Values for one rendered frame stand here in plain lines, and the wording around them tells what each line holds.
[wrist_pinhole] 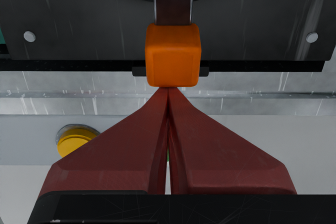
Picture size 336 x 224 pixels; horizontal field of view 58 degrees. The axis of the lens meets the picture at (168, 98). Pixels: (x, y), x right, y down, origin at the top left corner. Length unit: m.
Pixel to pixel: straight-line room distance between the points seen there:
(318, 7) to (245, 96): 0.09
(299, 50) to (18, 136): 0.26
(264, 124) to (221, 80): 0.19
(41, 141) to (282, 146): 0.32
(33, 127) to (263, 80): 0.21
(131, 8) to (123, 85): 0.07
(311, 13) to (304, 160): 0.31
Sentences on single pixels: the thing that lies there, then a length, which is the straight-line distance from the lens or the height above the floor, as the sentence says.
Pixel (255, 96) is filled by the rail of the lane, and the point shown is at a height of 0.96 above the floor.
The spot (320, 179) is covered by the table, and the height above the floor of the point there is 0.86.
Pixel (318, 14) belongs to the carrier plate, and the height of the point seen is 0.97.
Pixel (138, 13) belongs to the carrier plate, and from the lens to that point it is 0.21.
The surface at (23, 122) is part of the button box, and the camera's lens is 0.31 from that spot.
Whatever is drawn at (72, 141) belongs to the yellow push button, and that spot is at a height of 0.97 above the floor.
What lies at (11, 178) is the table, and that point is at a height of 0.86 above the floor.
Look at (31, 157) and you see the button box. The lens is 0.34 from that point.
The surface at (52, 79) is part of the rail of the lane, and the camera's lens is 0.27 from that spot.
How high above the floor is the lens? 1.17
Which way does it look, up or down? 54 degrees down
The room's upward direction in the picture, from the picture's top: 180 degrees counter-clockwise
